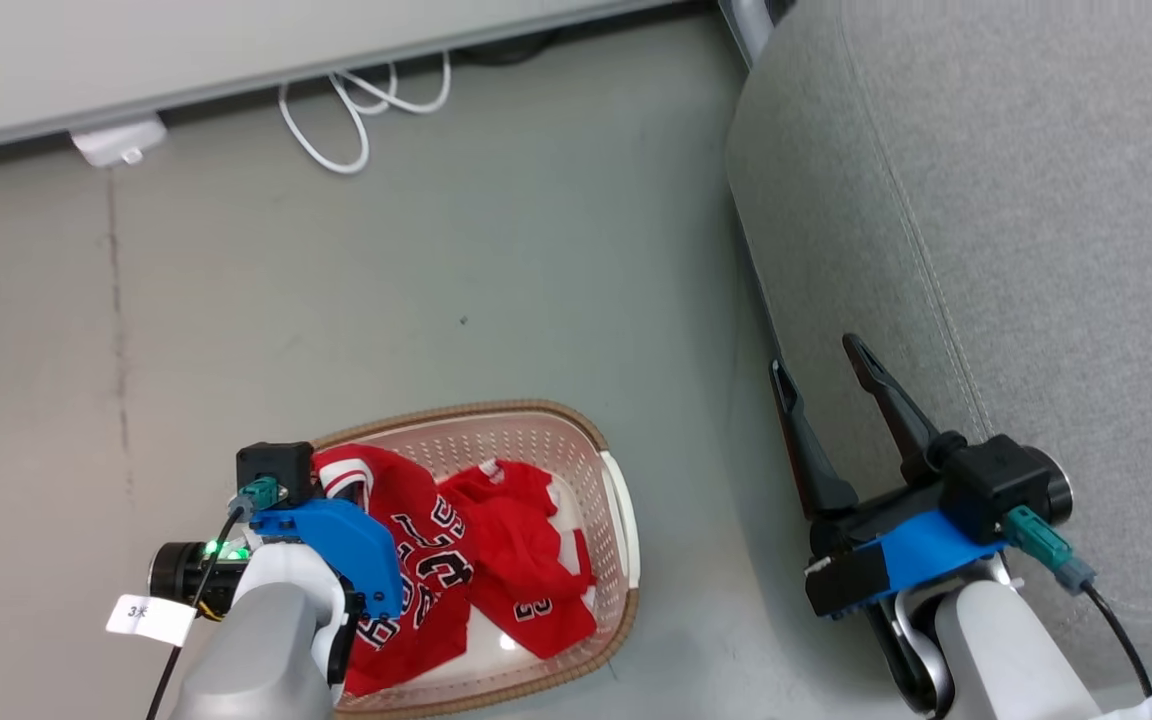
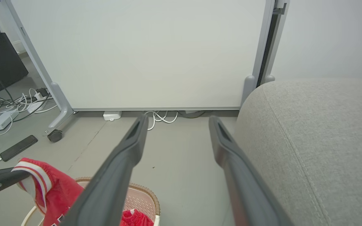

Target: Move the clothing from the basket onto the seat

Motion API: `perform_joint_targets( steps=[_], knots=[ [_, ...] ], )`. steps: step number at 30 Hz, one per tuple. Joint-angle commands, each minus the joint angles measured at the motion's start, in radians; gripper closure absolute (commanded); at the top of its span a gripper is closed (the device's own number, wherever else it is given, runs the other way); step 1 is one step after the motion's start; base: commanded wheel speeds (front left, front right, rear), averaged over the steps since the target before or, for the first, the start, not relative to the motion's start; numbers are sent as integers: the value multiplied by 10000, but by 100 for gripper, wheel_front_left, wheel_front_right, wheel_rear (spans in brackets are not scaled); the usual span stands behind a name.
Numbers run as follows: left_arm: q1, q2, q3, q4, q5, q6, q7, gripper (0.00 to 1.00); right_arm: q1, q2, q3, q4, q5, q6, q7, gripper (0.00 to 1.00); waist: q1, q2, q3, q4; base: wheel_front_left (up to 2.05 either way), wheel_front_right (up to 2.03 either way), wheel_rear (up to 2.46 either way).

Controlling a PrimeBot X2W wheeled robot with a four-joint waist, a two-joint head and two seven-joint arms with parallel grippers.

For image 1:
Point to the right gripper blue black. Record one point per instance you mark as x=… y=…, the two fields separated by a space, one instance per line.
x=921 y=550

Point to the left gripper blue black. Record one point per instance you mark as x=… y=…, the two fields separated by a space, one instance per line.
x=346 y=545

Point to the red jersey with large lettering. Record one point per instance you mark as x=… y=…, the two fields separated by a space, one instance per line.
x=406 y=505

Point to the red basketball shorts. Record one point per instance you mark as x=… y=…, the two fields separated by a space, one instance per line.
x=516 y=540

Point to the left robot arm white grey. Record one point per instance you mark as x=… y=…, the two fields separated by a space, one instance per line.
x=256 y=640

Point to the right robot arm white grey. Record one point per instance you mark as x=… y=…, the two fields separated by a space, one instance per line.
x=1006 y=650

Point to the cream perforated laundry basket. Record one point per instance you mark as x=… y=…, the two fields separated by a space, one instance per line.
x=536 y=435

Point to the white paper tag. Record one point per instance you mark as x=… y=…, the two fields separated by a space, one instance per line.
x=150 y=619

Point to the grey fabric sofa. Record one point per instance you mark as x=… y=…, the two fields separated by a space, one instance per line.
x=1036 y=250

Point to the white power adapter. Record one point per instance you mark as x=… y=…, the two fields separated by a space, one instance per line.
x=121 y=140

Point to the white partition panel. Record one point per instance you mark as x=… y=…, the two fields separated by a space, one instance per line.
x=186 y=50

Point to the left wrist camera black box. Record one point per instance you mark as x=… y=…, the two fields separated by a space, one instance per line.
x=276 y=468

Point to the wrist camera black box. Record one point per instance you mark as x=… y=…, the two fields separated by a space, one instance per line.
x=996 y=485
x=276 y=468

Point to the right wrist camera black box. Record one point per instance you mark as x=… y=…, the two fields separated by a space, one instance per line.
x=996 y=485

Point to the grey metal partition post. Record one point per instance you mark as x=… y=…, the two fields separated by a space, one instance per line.
x=751 y=25

